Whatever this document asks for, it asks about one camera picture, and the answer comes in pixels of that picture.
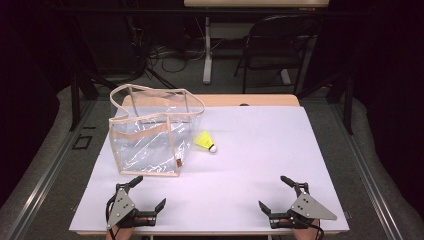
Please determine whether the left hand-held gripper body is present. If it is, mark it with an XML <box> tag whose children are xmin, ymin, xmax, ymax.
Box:
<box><xmin>105</xmin><ymin>183</ymin><xmax>158</xmax><ymax>231</ymax></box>

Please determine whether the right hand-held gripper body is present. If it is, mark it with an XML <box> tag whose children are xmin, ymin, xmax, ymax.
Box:
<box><xmin>269</xmin><ymin>182</ymin><xmax>338</xmax><ymax>230</ymax></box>

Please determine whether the transparent bag with beige trim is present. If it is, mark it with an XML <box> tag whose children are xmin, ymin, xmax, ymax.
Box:
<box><xmin>108</xmin><ymin>83</ymin><xmax>206</xmax><ymax>178</ymax></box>

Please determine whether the yellow shuttlecock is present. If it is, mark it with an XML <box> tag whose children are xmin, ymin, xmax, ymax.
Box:
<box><xmin>193</xmin><ymin>130</ymin><xmax>218</xmax><ymax>154</ymax></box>

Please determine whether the person's right hand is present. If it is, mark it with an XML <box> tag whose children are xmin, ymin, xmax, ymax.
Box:
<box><xmin>292</xmin><ymin>218</ymin><xmax>322</xmax><ymax>240</ymax></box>

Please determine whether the person's left hand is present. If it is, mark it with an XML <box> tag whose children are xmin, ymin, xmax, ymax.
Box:
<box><xmin>105</xmin><ymin>225</ymin><xmax>134</xmax><ymax>240</ymax></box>

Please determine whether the white table cover sheet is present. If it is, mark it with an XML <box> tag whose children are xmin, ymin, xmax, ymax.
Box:
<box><xmin>68</xmin><ymin>105</ymin><xmax>350</xmax><ymax>233</ymax></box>

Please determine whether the black stand leg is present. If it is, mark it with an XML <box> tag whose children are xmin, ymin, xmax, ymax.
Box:
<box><xmin>145</xmin><ymin>67</ymin><xmax>178</xmax><ymax>90</ymax></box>

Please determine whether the black folding chair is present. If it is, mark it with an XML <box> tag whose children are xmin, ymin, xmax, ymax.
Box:
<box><xmin>233</xmin><ymin>14</ymin><xmax>322</xmax><ymax>96</ymax></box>

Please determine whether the dark curtain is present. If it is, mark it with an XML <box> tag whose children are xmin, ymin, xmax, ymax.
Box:
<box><xmin>351</xmin><ymin>0</ymin><xmax>424</xmax><ymax>211</ymax></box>
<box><xmin>0</xmin><ymin>0</ymin><xmax>69</xmax><ymax>204</ymax></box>

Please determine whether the white desk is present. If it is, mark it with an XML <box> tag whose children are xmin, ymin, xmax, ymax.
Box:
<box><xmin>183</xmin><ymin>0</ymin><xmax>330</xmax><ymax>86</ymax></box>

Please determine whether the black metal crossbar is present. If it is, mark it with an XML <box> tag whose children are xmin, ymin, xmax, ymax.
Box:
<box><xmin>59</xmin><ymin>7</ymin><xmax>371</xmax><ymax>16</ymax></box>

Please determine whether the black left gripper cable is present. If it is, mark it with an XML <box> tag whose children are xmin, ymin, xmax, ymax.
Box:
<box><xmin>105</xmin><ymin>194</ymin><xmax>118</xmax><ymax>240</ymax></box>

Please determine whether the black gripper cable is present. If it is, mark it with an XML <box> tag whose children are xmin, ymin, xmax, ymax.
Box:
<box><xmin>105</xmin><ymin>194</ymin><xmax>118</xmax><ymax>240</ymax></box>
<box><xmin>299</xmin><ymin>219</ymin><xmax>325</xmax><ymax>240</ymax></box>

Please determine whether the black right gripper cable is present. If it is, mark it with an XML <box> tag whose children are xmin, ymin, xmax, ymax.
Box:
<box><xmin>299</xmin><ymin>219</ymin><xmax>325</xmax><ymax>240</ymax></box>

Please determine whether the aluminium floor rail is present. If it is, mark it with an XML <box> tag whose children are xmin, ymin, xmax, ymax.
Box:
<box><xmin>6</xmin><ymin>99</ymin><xmax>98</xmax><ymax>240</ymax></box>
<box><xmin>328</xmin><ymin>99</ymin><xmax>405</xmax><ymax>240</ymax></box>

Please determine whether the black floor socket frame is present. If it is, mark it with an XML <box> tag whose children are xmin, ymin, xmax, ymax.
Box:
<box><xmin>72</xmin><ymin>134</ymin><xmax>94</xmax><ymax>150</ymax></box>

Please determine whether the black metal frame post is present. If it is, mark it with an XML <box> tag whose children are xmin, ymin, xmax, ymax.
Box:
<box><xmin>343</xmin><ymin>71</ymin><xmax>355</xmax><ymax>136</ymax></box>
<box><xmin>68</xmin><ymin>71</ymin><xmax>82</xmax><ymax>132</ymax></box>

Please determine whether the tangle of black cables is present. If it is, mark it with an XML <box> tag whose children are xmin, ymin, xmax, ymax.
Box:
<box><xmin>126</xmin><ymin>14</ymin><xmax>208</xmax><ymax>75</ymax></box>

